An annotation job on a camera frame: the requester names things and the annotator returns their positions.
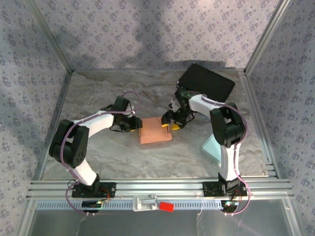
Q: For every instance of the orange brown paper box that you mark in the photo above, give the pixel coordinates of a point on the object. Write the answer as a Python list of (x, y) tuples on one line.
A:
[(155, 132)]

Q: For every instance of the light blue paper box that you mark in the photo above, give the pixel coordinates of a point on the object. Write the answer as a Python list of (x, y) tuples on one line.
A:
[(209, 150)]

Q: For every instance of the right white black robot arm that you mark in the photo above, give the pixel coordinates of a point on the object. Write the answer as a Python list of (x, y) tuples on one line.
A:
[(204, 105)]

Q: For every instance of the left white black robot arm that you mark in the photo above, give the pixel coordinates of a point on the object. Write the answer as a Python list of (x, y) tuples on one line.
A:
[(96, 123)]

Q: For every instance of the black hard case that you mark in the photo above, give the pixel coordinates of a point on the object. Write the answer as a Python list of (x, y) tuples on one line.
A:
[(211, 81)]

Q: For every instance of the red plastic block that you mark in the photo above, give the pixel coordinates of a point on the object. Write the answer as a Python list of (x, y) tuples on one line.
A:
[(166, 206)]

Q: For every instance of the black left controller board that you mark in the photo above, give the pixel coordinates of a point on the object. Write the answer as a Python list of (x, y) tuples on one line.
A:
[(91, 204)]

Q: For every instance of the black controller board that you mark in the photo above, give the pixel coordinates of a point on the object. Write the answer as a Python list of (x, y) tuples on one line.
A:
[(91, 204), (229, 205)]

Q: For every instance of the black right controller board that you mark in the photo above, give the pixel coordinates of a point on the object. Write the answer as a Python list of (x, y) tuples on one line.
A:
[(229, 205)]

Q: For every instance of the grey metal panel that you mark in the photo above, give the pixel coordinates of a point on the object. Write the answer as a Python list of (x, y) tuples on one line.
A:
[(157, 223)]

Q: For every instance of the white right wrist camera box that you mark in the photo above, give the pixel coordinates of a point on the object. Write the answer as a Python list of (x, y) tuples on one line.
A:
[(175, 105)]

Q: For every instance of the aluminium mounting rail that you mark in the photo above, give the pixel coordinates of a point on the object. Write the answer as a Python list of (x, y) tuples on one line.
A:
[(160, 188)]

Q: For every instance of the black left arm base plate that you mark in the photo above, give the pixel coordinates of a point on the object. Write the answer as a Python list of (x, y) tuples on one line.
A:
[(110, 189)]

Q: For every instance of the aluminium table side rail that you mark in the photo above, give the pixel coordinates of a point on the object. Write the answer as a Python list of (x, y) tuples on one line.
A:
[(63, 98), (249, 98)]

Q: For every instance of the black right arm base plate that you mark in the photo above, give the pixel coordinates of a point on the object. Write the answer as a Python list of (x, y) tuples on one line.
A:
[(209, 189)]

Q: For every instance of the white plastic bracket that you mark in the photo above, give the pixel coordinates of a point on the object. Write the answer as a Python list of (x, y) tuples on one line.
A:
[(144, 202)]

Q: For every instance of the aluminium frame post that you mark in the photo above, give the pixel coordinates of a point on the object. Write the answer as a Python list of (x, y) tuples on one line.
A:
[(264, 37)]

